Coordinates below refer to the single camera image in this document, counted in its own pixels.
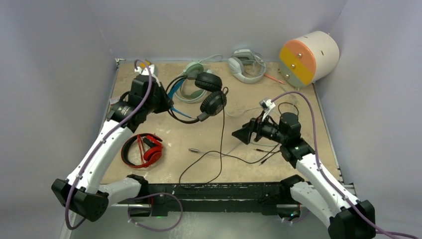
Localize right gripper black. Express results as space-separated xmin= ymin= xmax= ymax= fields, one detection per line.
xmin=232 ymin=110 xmax=287 ymax=145

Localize red headphones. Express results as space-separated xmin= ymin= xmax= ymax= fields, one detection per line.
xmin=120 ymin=133 xmax=164 ymax=169

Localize black headphone cable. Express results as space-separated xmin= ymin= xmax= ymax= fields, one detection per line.
xmin=178 ymin=86 xmax=300 ymax=185

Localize black blue headphones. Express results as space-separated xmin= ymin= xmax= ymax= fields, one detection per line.
xmin=166 ymin=72 xmax=227 ymax=124

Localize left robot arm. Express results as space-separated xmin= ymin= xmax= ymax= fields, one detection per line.
xmin=51 ymin=74 xmax=173 ymax=222

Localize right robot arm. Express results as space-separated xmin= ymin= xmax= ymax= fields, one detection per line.
xmin=232 ymin=112 xmax=376 ymax=239

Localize mint green headphones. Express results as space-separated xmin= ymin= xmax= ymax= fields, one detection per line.
xmin=175 ymin=61 xmax=212 ymax=104

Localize white grey headphones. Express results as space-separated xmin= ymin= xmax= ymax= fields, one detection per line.
xmin=227 ymin=49 xmax=267 ymax=84

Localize yellow small block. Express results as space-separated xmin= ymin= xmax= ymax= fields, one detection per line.
xmin=141 ymin=59 xmax=152 ymax=67

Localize red white small card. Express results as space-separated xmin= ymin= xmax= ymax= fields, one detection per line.
xmin=109 ymin=97 xmax=120 ymax=105

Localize orange pen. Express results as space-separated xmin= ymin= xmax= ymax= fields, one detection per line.
xmin=263 ymin=74 xmax=285 ymax=85

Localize round pastel drawer cabinet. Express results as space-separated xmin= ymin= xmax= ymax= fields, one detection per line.
xmin=279 ymin=31 xmax=340 ymax=88

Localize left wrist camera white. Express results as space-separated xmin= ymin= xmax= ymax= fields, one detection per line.
xmin=137 ymin=64 xmax=161 ymax=86

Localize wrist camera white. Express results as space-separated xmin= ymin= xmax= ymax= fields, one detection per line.
xmin=137 ymin=64 xmax=161 ymax=86
xmin=259 ymin=99 xmax=276 ymax=121

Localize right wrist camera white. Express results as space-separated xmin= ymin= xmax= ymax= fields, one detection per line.
xmin=259 ymin=99 xmax=276 ymax=121

